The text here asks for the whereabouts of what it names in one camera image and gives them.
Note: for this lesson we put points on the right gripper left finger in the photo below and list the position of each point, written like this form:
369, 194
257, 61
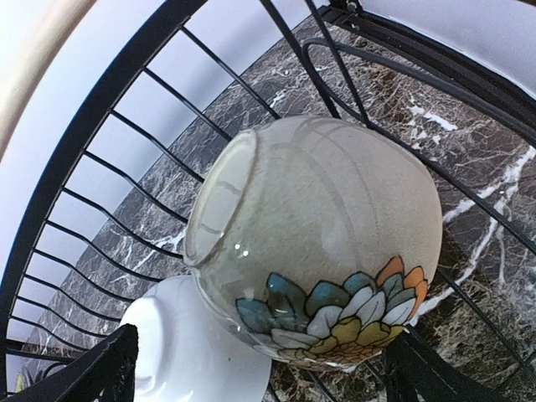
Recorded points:
105, 372

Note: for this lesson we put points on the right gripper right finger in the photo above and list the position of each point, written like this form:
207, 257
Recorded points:
414, 371

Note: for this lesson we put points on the black wire dish rack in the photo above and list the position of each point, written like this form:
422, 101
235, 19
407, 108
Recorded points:
455, 80

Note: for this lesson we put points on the front wooden rack handle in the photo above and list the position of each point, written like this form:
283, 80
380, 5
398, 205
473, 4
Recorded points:
47, 39

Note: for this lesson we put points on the white ceramic bowl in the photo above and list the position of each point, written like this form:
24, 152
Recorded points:
184, 354

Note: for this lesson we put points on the beige ceramic bowl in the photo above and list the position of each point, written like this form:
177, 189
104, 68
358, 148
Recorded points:
315, 240

